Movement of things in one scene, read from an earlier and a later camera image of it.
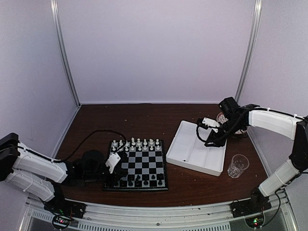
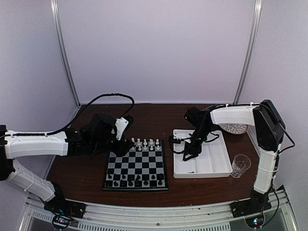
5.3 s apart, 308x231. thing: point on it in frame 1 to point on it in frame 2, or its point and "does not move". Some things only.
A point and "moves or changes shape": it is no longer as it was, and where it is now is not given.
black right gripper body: (221, 141) to (198, 148)
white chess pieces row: (134, 145) does not move
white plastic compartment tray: (187, 149) moves or changes shape
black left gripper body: (116, 175) to (120, 150)
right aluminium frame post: (256, 20) does not move
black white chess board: (146, 161) does not move
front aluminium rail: (211, 217) does not move
